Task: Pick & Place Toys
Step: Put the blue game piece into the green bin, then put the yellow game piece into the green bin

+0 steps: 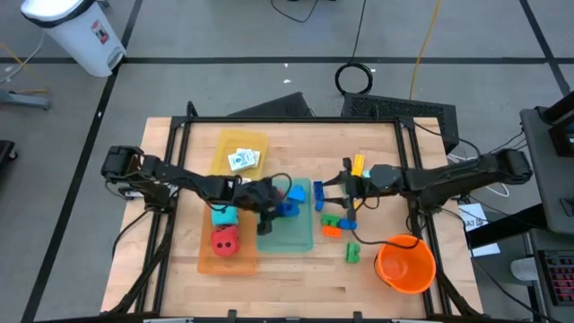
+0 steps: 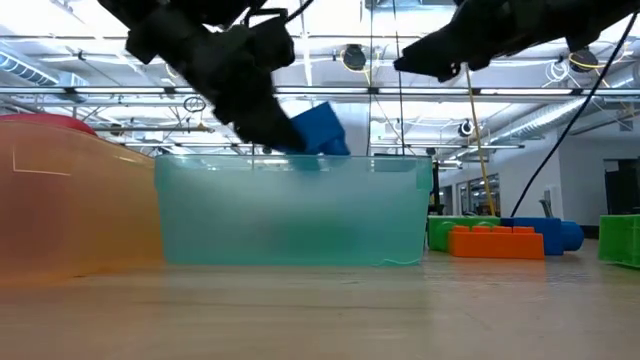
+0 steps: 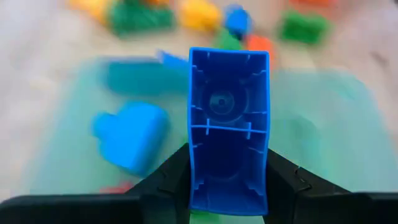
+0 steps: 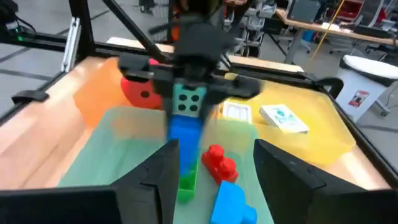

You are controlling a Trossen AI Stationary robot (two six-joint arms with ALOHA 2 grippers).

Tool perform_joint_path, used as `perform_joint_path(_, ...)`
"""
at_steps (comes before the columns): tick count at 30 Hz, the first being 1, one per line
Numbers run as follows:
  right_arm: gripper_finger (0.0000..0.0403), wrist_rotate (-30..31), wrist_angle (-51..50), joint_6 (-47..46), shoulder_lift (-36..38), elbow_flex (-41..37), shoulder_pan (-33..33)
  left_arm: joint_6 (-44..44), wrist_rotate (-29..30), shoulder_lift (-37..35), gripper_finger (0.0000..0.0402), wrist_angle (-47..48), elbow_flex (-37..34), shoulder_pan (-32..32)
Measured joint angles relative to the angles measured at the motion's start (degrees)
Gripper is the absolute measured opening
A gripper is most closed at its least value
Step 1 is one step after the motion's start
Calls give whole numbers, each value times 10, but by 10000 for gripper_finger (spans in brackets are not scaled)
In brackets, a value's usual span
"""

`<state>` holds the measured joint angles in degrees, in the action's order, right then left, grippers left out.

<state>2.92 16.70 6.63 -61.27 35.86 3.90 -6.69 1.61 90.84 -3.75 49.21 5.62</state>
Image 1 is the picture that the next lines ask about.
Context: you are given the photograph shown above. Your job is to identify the black aluminium table frame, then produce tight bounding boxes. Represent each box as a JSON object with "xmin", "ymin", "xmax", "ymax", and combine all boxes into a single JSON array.
[{"xmin": 100, "ymin": 101, "xmax": 483, "ymax": 323}]

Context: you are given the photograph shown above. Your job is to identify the grey stand leg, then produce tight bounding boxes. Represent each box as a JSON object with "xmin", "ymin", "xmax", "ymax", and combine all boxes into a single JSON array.
[{"xmin": 0, "ymin": 88, "xmax": 54, "ymax": 111}]

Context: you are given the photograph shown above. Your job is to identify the black coiled cable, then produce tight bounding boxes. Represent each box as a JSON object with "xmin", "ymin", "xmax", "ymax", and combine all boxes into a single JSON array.
[{"xmin": 334, "ymin": 0, "xmax": 375, "ymax": 97}]

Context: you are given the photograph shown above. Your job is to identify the green double-stud toy brick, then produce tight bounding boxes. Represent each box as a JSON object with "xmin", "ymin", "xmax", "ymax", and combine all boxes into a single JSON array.
[{"xmin": 344, "ymin": 241, "xmax": 361, "ymax": 265}]

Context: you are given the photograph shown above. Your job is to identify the long blue toy brick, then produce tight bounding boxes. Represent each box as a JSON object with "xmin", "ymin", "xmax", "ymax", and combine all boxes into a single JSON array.
[{"xmin": 313, "ymin": 180, "xmax": 326, "ymax": 213}]

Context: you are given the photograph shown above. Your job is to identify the black floor cable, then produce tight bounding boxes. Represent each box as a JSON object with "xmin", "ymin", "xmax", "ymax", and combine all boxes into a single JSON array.
[{"xmin": 270, "ymin": 0, "xmax": 320, "ymax": 24}]

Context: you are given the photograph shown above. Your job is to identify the yellow cable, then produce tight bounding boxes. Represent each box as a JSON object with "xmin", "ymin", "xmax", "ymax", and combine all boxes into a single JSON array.
[{"xmin": 408, "ymin": 0, "xmax": 444, "ymax": 101}]

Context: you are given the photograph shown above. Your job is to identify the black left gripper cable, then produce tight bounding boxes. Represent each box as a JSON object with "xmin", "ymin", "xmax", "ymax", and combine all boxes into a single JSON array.
[{"xmin": 267, "ymin": 172, "xmax": 293, "ymax": 198}]

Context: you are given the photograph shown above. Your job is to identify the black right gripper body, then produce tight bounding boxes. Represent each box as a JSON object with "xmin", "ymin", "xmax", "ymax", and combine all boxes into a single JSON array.
[{"xmin": 352, "ymin": 164, "xmax": 405, "ymax": 201}]

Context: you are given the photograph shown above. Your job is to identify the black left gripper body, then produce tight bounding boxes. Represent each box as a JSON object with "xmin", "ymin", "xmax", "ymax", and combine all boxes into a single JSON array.
[{"xmin": 232, "ymin": 178, "xmax": 284, "ymax": 214}]

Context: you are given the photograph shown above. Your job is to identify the long yellow toy brick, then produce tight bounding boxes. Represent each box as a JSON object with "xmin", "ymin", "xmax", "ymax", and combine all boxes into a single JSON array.
[{"xmin": 351, "ymin": 153, "xmax": 367, "ymax": 178}]

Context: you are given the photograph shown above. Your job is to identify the black monitor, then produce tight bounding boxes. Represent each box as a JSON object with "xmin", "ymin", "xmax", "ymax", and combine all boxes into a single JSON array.
[{"xmin": 540, "ymin": 89, "xmax": 574, "ymax": 158}]

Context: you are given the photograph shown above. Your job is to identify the white pedal trash can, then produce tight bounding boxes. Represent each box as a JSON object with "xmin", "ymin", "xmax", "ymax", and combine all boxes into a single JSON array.
[{"xmin": 21, "ymin": 0, "xmax": 128, "ymax": 78}]

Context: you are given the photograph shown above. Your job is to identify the yellow translucent plastic bin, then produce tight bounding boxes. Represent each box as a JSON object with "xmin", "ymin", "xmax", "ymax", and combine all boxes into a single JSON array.
[{"xmin": 209, "ymin": 128, "xmax": 269, "ymax": 198}]

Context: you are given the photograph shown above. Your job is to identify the cyan foam die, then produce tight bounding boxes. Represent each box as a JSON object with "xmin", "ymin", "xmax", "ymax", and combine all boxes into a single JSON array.
[{"xmin": 211, "ymin": 205, "xmax": 239, "ymax": 227}]

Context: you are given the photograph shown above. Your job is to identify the red foam die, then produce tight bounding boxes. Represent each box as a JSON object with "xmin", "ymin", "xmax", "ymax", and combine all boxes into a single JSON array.
[{"xmin": 211, "ymin": 224, "xmax": 241, "ymax": 258}]

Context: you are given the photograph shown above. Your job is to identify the grey desk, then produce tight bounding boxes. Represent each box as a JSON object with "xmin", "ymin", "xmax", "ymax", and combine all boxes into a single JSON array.
[{"xmin": 519, "ymin": 106, "xmax": 574, "ymax": 235}]

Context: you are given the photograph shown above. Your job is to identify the black flat panel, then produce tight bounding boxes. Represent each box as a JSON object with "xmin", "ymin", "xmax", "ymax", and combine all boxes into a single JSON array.
[{"xmin": 227, "ymin": 91, "xmax": 316, "ymax": 119}]

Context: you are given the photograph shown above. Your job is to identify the backlit keyboard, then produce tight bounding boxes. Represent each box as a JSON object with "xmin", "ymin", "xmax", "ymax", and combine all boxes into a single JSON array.
[{"xmin": 536, "ymin": 249, "xmax": 574, "ymax": 308}]

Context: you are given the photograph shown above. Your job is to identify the black desk beam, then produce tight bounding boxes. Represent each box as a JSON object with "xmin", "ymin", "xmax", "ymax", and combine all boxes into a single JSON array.
[{"xmin": 465, "ymin": 204, "xmax": 546, "ymax": 250}]

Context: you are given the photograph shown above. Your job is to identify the orange plastic bucket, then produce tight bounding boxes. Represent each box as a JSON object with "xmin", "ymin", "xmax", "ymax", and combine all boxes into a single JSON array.
[{"xmin": 375, "ymin": 233, "xmax": 438, "ymax": 295}]

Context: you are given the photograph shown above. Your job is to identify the blue arch toy brick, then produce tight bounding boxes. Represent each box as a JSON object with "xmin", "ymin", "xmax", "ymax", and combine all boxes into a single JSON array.
[{"xmin": 286, "ymin": 184, "xmax": 308, "ymax": 204}]

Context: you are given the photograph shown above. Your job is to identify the white paper sheet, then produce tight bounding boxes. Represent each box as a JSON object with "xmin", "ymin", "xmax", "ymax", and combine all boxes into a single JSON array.
[{"xmin": 457, "ymin": 202, "xmax": 502, "ymax": 258}]

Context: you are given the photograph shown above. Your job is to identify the orange translucent plastic bin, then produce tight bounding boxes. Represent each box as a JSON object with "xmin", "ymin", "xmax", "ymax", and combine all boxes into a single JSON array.
[{"xmin": 197, "ymin": 196, "xmax": 259, "ymax": 276}]

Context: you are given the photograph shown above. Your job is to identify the teal translucent plastic bin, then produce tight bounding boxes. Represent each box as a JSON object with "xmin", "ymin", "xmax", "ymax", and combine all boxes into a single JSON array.
[{"xmin": 256, "ymin": 177, "xmax": 315, "ymax": 254}]

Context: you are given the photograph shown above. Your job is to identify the blue two-stud toy brick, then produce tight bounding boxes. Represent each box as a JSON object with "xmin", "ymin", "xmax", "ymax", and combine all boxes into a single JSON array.
[{"xmin": 274, "ymin": 201, "xmax": 301, "ymax": 219}]

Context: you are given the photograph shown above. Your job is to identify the white card pack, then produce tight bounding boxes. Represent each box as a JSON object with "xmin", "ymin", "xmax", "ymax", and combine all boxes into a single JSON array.
[{"xmin": 227, "ymin": 147, "xmax": 262, "ymax": 173}]

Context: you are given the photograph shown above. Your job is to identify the white computer mouse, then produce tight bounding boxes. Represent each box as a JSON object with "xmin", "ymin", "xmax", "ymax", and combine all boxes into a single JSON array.
[{"xmin": 509, "ymin": 257, "xmax": 540, "ymax": 283}]

